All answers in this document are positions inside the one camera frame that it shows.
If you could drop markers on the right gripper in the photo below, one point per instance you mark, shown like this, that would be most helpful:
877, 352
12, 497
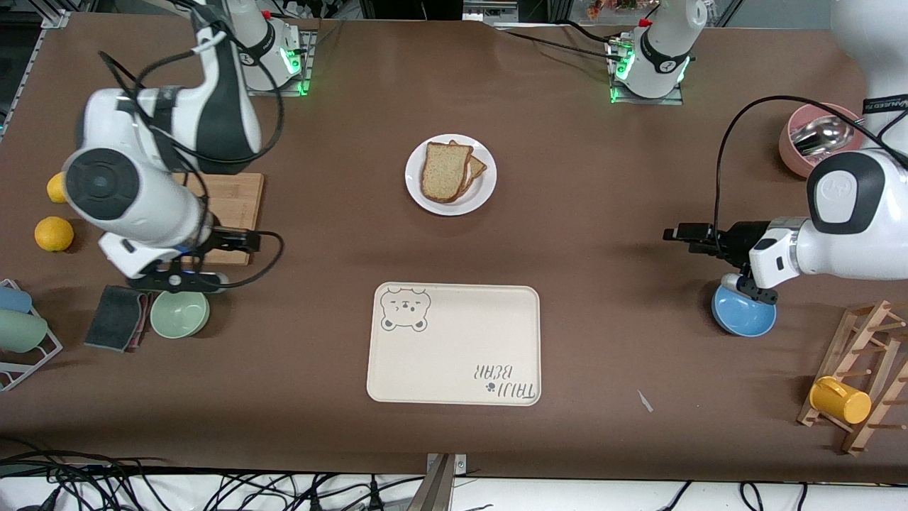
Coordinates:
228, 239

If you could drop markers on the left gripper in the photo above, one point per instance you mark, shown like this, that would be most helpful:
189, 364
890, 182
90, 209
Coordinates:
742, 236

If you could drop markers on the whole bread slice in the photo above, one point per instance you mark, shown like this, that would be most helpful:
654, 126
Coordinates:
443, 174

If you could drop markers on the white round plate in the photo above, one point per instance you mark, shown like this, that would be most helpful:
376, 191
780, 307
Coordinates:
482, 195

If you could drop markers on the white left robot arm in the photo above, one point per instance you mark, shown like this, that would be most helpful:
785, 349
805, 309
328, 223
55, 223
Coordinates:
865, 234

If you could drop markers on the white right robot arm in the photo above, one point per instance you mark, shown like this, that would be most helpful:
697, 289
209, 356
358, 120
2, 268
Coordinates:
213, 121

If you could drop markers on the bamboo cutting board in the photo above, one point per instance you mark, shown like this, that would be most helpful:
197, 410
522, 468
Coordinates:
237, 202

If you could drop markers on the mint green bowl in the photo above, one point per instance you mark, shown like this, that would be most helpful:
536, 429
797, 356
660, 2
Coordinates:
177, 316

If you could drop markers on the blue bowl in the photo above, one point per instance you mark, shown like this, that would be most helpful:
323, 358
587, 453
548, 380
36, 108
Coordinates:
745, 319

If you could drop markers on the pink folded cloth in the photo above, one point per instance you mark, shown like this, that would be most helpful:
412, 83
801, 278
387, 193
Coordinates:
145, 323

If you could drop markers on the pink bowl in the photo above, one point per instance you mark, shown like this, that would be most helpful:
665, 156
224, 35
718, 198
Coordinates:
794, 160

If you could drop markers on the dark grey folded cloth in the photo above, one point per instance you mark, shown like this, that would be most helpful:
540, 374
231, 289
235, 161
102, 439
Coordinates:
113, 319

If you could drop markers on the metal scoop spoon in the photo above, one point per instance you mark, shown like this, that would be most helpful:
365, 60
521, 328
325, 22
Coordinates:
823, 135

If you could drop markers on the wooden mug rack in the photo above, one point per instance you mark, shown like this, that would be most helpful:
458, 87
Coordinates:
831, 355

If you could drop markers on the yellow lemon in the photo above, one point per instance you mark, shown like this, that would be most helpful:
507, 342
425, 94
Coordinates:
55, 190
53, 234

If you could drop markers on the white paper scrap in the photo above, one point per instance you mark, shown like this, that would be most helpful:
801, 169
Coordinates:
645, 401

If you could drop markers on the yellow mug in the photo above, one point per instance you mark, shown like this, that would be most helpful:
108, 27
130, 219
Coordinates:
844, 403

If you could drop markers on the light blue cup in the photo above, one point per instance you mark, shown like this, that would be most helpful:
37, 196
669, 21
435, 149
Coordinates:
14, 299

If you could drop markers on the sage green cup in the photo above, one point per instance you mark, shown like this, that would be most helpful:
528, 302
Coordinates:
21, 332

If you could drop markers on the cream bear print tray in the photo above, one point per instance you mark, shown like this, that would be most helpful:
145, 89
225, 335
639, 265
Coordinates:
454, 348

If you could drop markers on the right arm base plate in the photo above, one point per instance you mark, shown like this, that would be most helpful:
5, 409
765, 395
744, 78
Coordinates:
248, 91

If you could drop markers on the aluminium frame profile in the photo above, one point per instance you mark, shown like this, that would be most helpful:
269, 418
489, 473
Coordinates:
53, 18

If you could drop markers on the metal table edge bracket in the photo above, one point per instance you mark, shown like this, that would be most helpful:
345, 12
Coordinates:
440, 490

